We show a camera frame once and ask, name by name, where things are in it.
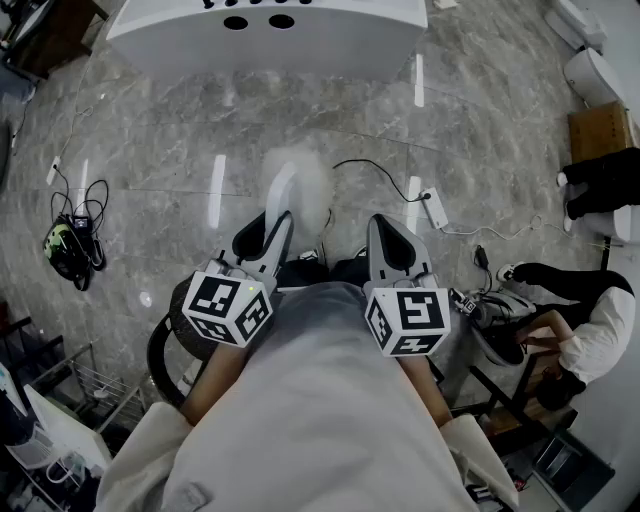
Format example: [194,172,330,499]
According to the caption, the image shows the white bathtub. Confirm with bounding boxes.
[106,0,430,82]

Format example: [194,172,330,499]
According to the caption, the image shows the green and black helmet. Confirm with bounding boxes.
[42,214,94,293]

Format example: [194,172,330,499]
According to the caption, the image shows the person's dark trousers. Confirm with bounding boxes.
[276,247,372,290]

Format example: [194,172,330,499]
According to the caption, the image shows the thin white cable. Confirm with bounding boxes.
[52,49,109,164]

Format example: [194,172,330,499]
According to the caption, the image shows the tangled black cables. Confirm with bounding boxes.
[49,167,110,273]

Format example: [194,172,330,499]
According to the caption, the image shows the black power cable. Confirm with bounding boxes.
[332,158,432,204]

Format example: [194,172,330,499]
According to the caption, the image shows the person's light grey top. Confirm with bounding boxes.
[93,281,522,512]

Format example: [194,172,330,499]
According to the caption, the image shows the black metal frame table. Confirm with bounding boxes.
[449,349,617,506]

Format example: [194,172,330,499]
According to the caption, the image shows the white fluffy cleaning tool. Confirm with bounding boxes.
[259,144,337,254]

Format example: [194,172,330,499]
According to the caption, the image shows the white floor appliance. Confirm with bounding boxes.
[543,0,609,52]

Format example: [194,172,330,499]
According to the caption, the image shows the wooden box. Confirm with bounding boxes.
[567,100,637,164]

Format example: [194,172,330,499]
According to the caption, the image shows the dark wooden table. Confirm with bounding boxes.
[0,0,110,82]

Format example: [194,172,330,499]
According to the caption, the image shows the grey and black device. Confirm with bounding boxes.
[448,286,537,367]

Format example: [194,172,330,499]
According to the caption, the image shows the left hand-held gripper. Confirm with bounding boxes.
[180,209,295,349]

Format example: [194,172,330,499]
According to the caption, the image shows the person's right forearm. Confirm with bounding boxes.
[398,353,454,429]

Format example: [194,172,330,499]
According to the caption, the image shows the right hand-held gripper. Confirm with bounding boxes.
[363,213,452,358]

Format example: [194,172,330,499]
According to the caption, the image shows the white power strip cable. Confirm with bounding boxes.
[439,213,614,250]

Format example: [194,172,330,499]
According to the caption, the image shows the black round chair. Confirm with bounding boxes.
[146,278,227,407]

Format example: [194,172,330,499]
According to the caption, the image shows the black power adapter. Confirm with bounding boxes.
[473,244,495,297]

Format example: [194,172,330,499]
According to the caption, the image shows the metal wire rack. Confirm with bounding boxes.
[28,343,147,437]

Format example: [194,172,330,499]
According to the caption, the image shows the white flat board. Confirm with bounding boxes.
[21,383,114,472]

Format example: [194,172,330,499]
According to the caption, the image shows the person's left forearm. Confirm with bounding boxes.
[178,341,252,428]

